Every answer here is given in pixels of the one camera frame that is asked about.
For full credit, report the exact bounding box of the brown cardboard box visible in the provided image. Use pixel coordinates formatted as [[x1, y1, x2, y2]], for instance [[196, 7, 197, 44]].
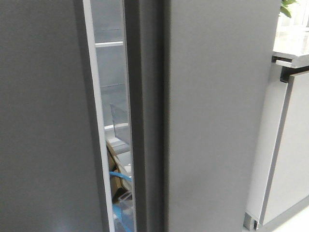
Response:
[[106, 142, 132, 203]]

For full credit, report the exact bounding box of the white kitchen counter cabinet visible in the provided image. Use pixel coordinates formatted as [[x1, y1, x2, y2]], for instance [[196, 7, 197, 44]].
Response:
[[243, 14, 309, 232]]

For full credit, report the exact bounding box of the grey fridge door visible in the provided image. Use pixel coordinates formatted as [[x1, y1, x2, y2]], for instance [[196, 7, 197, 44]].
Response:
[[123, 0, 281, 232], [0, 0, 110, 232]]

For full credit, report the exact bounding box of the blue strap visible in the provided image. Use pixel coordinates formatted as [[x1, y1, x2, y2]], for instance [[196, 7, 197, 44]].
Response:
[[109, 170, 133, 183]]

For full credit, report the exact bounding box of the white fridge interior with shelves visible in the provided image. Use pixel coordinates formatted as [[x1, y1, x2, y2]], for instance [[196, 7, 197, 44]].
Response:
[[91, 0, 135, 232]]

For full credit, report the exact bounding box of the green potted plant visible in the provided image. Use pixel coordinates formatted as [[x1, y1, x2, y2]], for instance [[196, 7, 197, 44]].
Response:
[[280, 0, 298, 18]]

